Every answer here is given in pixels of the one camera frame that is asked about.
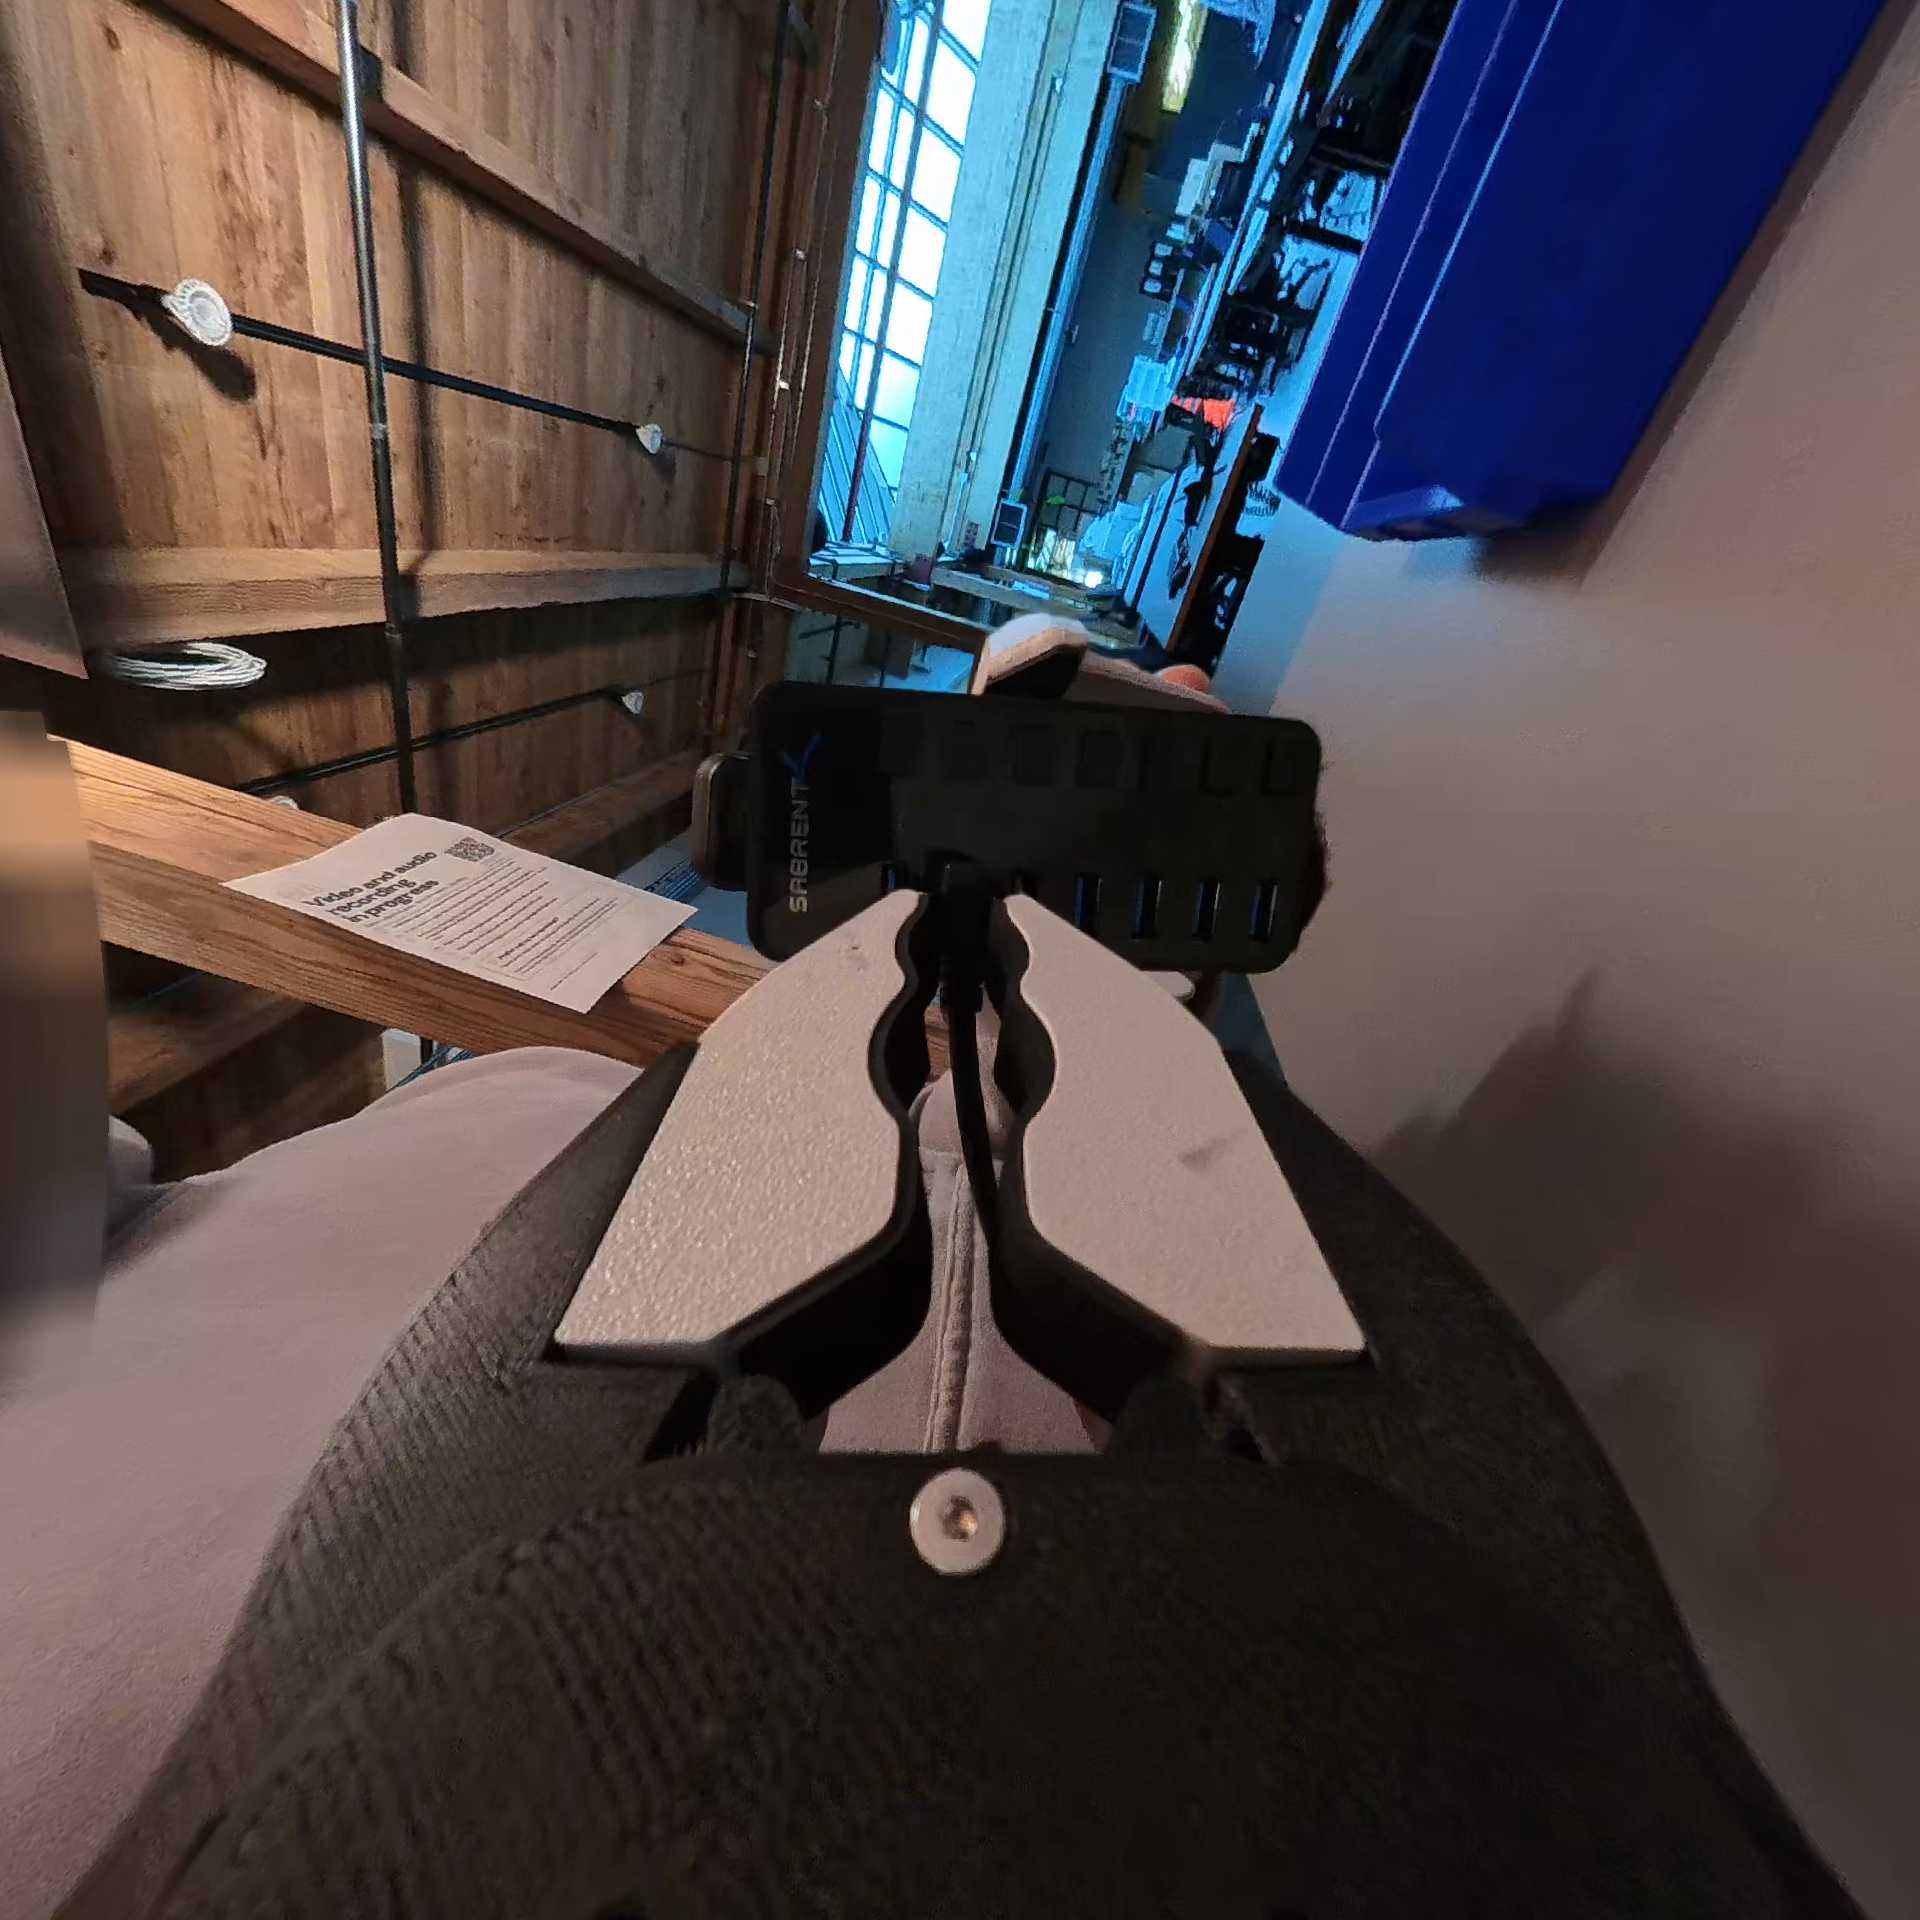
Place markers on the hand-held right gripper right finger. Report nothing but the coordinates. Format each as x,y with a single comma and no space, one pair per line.
1172,1185

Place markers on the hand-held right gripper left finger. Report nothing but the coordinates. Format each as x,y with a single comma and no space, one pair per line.
750,1171

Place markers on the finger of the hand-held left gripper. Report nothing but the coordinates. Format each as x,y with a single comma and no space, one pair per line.
1037,653

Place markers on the black usb hub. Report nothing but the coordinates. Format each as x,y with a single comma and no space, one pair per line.
1142,809

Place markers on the person's left hand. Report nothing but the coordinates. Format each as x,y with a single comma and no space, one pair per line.
1193,683

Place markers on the white printed paper notice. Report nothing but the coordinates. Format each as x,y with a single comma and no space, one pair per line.
465,907

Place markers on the paned window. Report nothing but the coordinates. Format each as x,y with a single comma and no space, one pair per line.
909,224

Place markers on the black metal pipe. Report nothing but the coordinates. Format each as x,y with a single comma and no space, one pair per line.
377,421

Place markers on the wooden beam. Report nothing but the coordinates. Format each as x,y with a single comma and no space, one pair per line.
181,885

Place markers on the person in beige hoodie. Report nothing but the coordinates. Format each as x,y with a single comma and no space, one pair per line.
224,1350

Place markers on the blue plastic bin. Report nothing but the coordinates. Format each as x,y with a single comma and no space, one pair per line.
1576,241

